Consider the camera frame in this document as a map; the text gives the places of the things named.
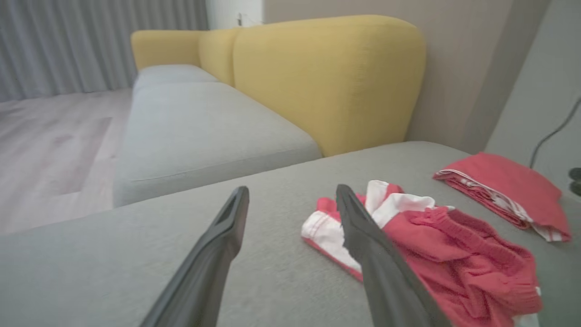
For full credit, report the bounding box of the red mesh shorts white trim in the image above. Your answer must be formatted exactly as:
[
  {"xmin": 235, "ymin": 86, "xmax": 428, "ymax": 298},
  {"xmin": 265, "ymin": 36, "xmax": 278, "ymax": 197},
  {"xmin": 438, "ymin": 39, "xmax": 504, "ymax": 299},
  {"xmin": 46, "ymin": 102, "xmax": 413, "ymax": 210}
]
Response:
[{"xmin": 301, "ymin": 180, "xmax": 543, "ymax": 327}]

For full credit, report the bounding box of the grey sofa chaise cushion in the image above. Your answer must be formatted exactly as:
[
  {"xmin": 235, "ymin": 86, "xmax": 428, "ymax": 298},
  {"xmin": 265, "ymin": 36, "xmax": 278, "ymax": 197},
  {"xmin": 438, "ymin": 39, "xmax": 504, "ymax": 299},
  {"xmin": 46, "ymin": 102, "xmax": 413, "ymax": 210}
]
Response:
[{"xmin": 0, "ymin": 141, "xmax": 581, "ymax": 327}]

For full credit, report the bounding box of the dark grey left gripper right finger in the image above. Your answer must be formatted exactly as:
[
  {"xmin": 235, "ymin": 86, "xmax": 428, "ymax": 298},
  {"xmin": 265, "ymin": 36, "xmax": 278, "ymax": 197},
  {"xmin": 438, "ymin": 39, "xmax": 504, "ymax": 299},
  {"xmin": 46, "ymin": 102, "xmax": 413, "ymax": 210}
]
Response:
[{"xmin": 336, "ymin": 184, "xmax": 452, "ymax": 327}]

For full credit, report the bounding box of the grey sofa seat cushion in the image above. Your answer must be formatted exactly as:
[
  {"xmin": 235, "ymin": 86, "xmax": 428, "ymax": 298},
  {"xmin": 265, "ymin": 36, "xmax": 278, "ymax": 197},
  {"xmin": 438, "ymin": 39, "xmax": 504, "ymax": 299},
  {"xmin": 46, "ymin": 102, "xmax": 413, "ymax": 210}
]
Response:
[
  {"xmin": 113, "ymin": 82, "xmax": 323, "ymax": 208},
  {"xmin": 133, "ymin": 64, "xmax": 221, "ymax": 91}
]

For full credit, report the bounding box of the red printed jersey shirt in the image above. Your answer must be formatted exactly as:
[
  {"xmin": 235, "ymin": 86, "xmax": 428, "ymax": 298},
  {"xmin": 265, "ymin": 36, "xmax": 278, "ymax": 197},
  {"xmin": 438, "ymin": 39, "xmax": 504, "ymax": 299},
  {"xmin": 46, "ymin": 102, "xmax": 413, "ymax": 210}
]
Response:
[{"xmin": 433, "ymin": 152, "xmax": 572, "ymax": 242}]

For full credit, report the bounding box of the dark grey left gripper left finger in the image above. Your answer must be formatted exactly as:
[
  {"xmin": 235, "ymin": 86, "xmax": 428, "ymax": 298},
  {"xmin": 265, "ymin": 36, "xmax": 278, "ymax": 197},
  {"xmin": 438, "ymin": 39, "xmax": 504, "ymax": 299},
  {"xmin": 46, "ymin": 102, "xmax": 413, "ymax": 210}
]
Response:
[{"xmin": 141, "ymin": 186, "xmax": 250, "ymax": 327}]

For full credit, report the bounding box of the black power plug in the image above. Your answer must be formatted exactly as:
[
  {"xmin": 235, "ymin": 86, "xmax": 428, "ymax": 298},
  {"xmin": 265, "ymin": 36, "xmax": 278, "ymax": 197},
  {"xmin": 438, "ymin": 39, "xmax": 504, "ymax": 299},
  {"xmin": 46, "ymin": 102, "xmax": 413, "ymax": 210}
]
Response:
[{"xmin": 568, "ymin": 167, "xmax": 581, "ymax": 197}]

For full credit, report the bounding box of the black wall power cord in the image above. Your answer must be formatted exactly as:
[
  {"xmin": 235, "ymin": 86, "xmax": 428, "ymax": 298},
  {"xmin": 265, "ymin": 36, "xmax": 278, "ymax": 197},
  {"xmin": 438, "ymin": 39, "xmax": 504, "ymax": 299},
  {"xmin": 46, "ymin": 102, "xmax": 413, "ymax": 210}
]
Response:
[{"xmin": 529, "ymin": 98, "xmax": 581, "ymax": 169}]

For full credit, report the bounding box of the grey pleated curtain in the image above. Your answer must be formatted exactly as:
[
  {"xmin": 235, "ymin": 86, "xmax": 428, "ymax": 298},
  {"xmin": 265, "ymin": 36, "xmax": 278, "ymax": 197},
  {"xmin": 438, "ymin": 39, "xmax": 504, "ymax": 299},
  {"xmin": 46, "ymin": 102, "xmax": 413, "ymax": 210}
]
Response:
[{"xmin": 0, "ymin": 0, "xmax": 209, "ymax": 103}]

